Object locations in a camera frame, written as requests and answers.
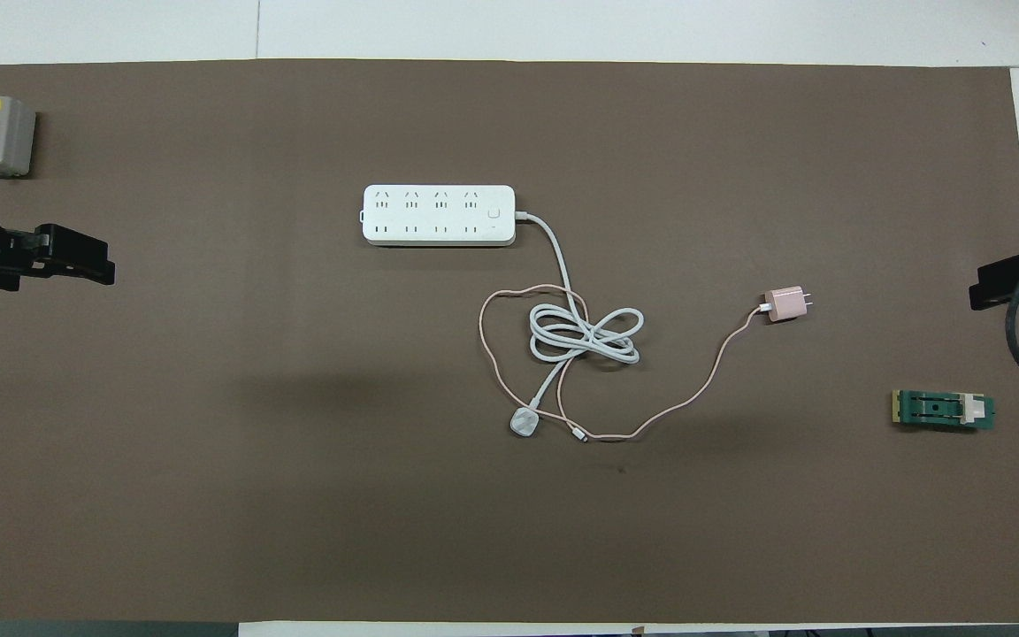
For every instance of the white power strip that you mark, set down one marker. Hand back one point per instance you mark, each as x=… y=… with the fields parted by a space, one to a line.
x=425 y=215

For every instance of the brown table mat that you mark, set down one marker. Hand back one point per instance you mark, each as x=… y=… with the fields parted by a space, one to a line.
x=297 y=495

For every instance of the green knife switch block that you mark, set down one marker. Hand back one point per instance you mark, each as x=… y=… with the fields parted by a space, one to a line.
x=943 y=410

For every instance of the grey on-off switch box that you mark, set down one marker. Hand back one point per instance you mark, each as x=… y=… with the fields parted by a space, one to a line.
x=5 y=133

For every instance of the pink charger adapter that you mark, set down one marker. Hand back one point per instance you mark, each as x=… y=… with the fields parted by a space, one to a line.
x=785 y=303

